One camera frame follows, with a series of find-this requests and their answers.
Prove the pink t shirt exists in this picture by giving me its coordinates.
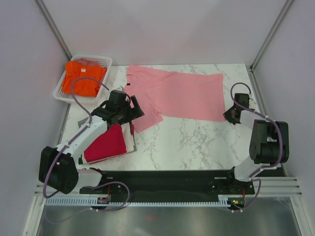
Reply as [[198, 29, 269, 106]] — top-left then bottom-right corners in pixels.
[[124, 65, 225, 133]]

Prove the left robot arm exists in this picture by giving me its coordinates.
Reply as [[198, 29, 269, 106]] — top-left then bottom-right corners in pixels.
[[38, 90, 144, 199]]

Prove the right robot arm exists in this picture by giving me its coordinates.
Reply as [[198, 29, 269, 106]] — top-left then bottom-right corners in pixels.
[[223, 93, 289, 194]]

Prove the folded white t shirt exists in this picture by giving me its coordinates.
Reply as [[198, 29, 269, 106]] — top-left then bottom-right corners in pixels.
[[78, 123, 135, 165]]

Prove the folded red t shirt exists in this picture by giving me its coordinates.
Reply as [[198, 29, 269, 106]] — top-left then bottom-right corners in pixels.
[[84, 124, 127, 163]]

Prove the orange t shirt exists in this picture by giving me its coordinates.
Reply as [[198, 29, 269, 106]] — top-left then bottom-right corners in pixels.
[[61, 60, 107, 97]]

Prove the dark pink shirt in basket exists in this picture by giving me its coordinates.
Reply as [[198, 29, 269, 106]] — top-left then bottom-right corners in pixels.
[[74, 58, 99, 66]]

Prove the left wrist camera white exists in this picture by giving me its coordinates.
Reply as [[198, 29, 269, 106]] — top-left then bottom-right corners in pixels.
[[116, 86, 125, 92]]

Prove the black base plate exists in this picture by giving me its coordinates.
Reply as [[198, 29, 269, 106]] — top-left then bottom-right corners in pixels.
[[80, 170, 255, 203]]

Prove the white slotted cable duct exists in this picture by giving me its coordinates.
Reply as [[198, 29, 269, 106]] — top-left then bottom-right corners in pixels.
[[45, 196, 230, 207]]

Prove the right aluminium frame post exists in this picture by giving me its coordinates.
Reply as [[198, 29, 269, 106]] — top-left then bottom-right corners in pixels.
[[247, 0, 295, 73]]

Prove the aluminium frame post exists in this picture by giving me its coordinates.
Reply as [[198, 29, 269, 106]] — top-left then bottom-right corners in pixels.
[[247, 0, 295, 73], [34, 0, 72, 60]]

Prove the left aluminium frame post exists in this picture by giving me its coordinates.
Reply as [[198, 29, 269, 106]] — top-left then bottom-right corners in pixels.
[[34, 0, 72, 60]]

